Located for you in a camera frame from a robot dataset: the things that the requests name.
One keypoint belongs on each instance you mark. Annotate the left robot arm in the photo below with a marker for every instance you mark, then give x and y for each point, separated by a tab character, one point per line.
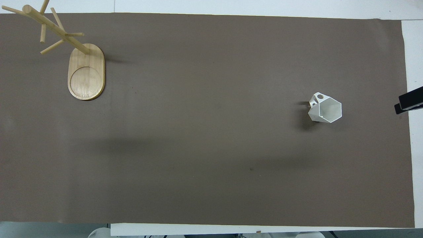
99	233

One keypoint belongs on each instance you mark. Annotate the white faceted cup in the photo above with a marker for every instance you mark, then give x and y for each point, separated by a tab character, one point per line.
327	109

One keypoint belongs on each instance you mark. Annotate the wooden cup rack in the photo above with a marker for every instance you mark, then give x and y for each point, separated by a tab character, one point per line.
86	76

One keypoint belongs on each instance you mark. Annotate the black stand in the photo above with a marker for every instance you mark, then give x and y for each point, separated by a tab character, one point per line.
409	100

